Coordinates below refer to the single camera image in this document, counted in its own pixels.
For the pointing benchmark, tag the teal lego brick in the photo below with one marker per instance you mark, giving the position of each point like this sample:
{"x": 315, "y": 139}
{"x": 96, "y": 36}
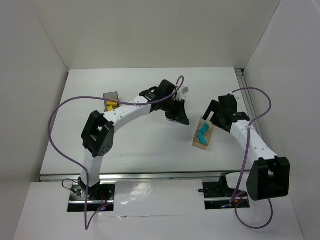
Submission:
{"x": 201, "y": 138}

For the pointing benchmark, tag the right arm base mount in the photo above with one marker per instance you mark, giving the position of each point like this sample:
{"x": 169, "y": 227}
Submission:
{"x": 217, "y": 197}

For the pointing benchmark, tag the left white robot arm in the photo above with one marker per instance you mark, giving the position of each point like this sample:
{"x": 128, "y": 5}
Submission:
{"x": 100, "y": 128}

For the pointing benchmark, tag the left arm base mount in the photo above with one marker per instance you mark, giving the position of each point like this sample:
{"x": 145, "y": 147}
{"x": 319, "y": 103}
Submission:
{"x": 102, "y": 199}

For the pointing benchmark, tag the teal lego figure piece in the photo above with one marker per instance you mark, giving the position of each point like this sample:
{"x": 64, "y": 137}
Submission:
{"x": 204, "y": 128}

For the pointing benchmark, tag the yellow lego brick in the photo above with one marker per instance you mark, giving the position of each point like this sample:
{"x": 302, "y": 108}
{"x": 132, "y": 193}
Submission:
{"x": 111, "y": 103}

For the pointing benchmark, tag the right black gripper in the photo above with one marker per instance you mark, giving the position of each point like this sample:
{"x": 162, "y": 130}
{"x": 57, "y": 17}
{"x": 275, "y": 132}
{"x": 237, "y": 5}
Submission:
{"x": 217, "y": 116}

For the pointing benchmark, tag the orange tinted plastic container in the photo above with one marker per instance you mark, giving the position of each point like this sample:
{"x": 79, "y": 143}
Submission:
{"x": 207, "y": 135}

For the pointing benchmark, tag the aluminium rail front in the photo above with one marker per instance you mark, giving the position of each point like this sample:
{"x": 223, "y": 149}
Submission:
{"x": 140, "y": 176}

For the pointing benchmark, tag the smoky grey plastic container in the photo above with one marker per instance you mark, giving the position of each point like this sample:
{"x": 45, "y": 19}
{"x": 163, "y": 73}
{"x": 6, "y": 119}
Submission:
{"x": 112, "y": 96}

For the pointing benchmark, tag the aluminium rail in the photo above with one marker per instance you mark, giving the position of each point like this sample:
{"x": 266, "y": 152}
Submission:
{"x": 250, "y": 100}
{"x": 140, "y": 176}

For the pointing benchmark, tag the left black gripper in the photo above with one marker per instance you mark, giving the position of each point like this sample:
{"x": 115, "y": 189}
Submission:
{"x": 173, "y": 110}

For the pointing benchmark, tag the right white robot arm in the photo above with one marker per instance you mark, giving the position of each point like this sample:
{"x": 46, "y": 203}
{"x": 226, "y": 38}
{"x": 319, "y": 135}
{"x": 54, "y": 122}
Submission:
{"x": 269, "y": 174}

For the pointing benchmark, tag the aluminium rail right side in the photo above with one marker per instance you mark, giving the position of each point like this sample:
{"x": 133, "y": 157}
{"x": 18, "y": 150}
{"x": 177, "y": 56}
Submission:
{"x": 250, "y": 100}

